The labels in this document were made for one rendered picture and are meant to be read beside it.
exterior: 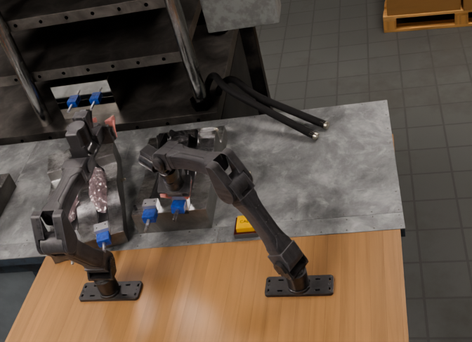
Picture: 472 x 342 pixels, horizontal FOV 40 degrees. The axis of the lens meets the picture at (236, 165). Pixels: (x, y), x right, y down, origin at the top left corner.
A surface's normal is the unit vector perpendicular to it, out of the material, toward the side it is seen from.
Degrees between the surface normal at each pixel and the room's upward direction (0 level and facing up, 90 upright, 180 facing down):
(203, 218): 90
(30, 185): 0
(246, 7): 90
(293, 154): 0
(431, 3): 90
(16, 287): 90
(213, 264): 0
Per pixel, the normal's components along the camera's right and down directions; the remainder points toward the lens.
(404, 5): -0.22, 0.65
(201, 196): -0.21, -0.76
